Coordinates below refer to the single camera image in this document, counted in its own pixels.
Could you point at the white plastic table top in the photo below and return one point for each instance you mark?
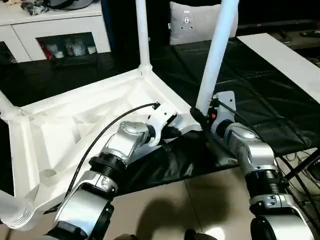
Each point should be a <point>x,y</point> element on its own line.
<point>50,125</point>

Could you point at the white plastic table leg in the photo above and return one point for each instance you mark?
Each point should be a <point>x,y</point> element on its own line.
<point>215,62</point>
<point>12,210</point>
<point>7,107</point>
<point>143,32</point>

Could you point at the beige plush toy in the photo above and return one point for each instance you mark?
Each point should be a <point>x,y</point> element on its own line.
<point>12,2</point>

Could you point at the grey cushion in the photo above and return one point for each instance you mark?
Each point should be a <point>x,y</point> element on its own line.
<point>195,32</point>

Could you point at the white glass-door cabinet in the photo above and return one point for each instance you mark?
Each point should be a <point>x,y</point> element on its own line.
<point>62,25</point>

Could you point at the black robot foot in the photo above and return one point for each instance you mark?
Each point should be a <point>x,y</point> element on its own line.
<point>125,237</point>
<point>195,235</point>

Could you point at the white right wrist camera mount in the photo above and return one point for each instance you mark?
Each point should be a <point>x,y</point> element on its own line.
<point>226,105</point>

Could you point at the black clutter pile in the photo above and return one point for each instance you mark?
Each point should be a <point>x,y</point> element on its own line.
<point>35,8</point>

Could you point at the black stand base bar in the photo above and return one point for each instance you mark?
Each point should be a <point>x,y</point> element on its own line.
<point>302,162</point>

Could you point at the black work mat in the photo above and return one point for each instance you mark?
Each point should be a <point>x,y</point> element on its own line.
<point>250,75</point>

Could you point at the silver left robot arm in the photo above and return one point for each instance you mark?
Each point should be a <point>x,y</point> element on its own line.
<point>125,137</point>

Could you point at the grey helmet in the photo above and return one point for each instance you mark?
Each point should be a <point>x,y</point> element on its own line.
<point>67,3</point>

